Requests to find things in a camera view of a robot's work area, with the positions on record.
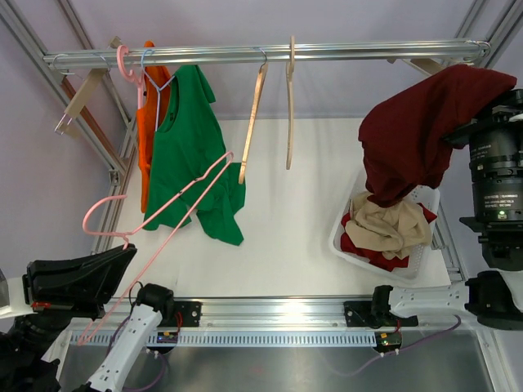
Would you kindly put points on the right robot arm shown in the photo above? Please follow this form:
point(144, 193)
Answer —
point(494, 296)

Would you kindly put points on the blue wire hanger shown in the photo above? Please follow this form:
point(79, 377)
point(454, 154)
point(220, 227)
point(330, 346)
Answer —
point(159, 89)

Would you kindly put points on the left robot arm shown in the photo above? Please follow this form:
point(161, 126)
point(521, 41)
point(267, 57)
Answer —
point(32, 334)

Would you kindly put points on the wooden hanger with metal hook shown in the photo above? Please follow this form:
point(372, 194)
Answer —
point(261, 77)

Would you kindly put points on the white slotted cable duct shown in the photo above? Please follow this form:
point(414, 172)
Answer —
point(264, 339)

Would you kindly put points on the bright red t shirt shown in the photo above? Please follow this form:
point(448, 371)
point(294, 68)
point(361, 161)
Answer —
point(376, 258)

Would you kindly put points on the green t shirt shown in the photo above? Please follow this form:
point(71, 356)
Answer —
point(188, 168)

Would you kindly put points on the aluminium frame posts left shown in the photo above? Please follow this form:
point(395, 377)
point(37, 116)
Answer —
point(53, 169)

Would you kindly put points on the metal clothes rail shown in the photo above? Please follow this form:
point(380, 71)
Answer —
point(453, 49)

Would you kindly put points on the aluminium frame posts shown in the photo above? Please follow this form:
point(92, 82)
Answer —
point(53, 169)
point(500, 24)

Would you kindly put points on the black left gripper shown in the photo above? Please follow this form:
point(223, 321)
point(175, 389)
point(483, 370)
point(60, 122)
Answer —
point(78, 286)

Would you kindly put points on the aluminium frame posts right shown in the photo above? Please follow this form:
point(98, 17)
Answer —
point(500, 24)

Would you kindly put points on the orange t shirt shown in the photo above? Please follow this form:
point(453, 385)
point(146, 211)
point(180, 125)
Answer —
point(145, 125)

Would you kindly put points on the wooden clip hanger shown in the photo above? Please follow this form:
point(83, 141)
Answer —
point(79, 99)
point(429, 67)

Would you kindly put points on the dark maroon t shirt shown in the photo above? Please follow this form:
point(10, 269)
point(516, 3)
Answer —
point(403, 137)

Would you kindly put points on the wooden clip hanger left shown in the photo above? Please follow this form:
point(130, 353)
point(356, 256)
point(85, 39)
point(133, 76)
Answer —
point(79, 99)

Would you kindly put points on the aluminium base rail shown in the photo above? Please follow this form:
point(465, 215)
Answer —
point(258, 314)

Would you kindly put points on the white plastic laundry basket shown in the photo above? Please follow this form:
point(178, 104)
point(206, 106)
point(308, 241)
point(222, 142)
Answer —
point(428, 197)

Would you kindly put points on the pink plastic hanger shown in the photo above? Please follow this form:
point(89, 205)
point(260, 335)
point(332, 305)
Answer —
point(130, 75)

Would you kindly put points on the beige t shirt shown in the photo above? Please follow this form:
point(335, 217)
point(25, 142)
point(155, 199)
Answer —
point(394, 231)

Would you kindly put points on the wooden clip hanger right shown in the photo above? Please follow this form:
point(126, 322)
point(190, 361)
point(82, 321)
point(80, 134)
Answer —
point(429, 67)

